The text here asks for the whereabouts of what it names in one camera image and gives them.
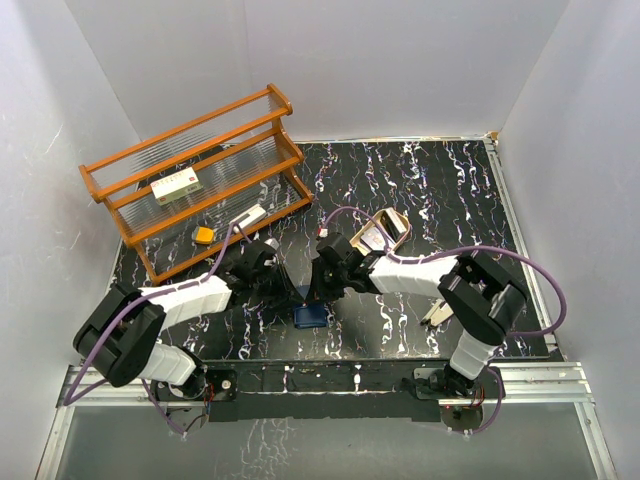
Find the orange yellow small object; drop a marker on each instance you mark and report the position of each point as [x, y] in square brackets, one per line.
[203, 236]

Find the stack of credit cards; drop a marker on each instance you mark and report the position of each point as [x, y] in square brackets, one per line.
[393, 231]

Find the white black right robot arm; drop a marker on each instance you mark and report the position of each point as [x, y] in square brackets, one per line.
[484, 297]

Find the white red small box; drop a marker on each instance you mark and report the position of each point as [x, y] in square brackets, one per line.
[175, 186]

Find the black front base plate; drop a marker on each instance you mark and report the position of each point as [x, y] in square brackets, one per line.
[320, 389]

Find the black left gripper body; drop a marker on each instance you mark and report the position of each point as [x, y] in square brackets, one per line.
[265, 286]

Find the blue leather card holder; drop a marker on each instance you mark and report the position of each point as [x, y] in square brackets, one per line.
[309, 309]

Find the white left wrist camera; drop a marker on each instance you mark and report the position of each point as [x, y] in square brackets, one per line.
[271, 247]

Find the orange wooden shelf rack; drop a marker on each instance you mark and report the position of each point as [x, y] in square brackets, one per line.
[242, 155]

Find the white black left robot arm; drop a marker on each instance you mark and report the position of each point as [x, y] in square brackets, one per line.
[120, 337]

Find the white black small device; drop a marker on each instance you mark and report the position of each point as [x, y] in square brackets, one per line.
[249, 217]

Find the beige oval card tray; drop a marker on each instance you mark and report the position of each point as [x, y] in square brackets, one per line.
[355, 240]

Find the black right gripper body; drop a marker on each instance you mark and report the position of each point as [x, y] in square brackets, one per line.
[335, 284]

